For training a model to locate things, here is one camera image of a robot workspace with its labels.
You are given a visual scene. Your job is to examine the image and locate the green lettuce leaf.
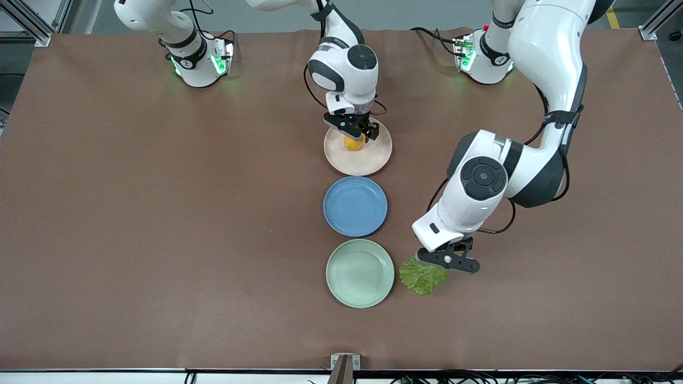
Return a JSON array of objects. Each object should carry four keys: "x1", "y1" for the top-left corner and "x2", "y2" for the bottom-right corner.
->
[{"x1": 399, "y1": 256, "x2": 449, "y2": 297}]

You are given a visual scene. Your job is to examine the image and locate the beige round plate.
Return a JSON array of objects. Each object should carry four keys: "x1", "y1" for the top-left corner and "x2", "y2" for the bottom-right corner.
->
[{"x1": 324, "y1": 118, "x2": 393, "y2": 177}]

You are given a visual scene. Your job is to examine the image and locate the blue round plate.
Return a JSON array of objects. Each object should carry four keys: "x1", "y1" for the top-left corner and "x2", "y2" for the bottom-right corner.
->
[{"x1": 323, "y1": 177, "x2": 388, "y2": 237}]

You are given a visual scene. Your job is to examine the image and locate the green round plate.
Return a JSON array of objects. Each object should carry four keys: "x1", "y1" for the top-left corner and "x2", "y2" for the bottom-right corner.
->
[{"x1": 326, "y1": 238, "x2": 395, "y2": 308}]

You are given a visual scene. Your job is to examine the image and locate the large table cover sheet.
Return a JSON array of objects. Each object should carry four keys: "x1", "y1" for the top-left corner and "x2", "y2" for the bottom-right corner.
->
[{"x1": 0, "y1": 27, "x2": 683, "y2": 372}]

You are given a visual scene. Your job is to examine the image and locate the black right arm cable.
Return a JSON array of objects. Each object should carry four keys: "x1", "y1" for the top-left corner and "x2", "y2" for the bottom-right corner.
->
[{"x1": 303, "y1": 63, "x2": 388, "y2": 116}]

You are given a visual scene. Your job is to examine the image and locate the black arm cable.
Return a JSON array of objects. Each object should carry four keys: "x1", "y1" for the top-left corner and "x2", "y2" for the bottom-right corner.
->
[
  {"x1": 426, "y1": 83, "x2": 570, "y2": 235},
  {"x1": 303, "y1": 63, "x2": 388, "y2": 116}
]

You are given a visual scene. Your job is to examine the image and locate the black left base cable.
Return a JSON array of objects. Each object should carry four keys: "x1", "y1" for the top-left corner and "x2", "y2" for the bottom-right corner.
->
[{"x1": 410, "y1": 27, "x2": 460, "y2": 57}]

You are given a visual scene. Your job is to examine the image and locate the black base cable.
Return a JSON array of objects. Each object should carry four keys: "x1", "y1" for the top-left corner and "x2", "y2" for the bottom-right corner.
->
[
  {"x1": 157, "y1": 0, "x2": 236, "y2": 46},
  {"x1": 410, "y1": 27, "x2": 460, "y2": 57}
]

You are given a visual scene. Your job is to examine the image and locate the silver table edge bracket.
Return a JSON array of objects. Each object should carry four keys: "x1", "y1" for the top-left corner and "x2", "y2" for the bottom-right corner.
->
[{"x1": 327, "y1": 354, "x2": 361, "y2": 384}]

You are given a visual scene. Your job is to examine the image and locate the black cable bundle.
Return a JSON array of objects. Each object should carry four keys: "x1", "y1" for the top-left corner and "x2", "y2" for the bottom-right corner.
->
[{"x1": 390, "y1": 367, "x2": 683, "y2": 384}]

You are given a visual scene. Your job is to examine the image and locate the black right base cable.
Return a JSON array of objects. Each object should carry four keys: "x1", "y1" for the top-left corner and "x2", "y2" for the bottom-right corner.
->
[{"x1": 157, "y1": 0, "x2": 236, "y2": 46}]

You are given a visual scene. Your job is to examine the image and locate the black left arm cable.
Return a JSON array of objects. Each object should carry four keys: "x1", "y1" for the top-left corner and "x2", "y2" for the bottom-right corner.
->
[{"x1": 426, "y1": 83, "x2": 570, "y2": 235}]

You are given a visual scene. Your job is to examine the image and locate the aluminium frame strut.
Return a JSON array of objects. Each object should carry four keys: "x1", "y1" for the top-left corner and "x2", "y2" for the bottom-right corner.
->
[{"x1": 51, "y1": 0, "x2": 73, "y2": 33}]

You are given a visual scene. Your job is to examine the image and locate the aluminium frame profile with foot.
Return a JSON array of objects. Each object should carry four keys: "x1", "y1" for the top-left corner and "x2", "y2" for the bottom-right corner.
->
[
  {"x1": 0, "y1": 0, "x2": 52, "y2": 47},
  {"x1": 639, "y1": 0, "x2": 683, "y2": 41}
]

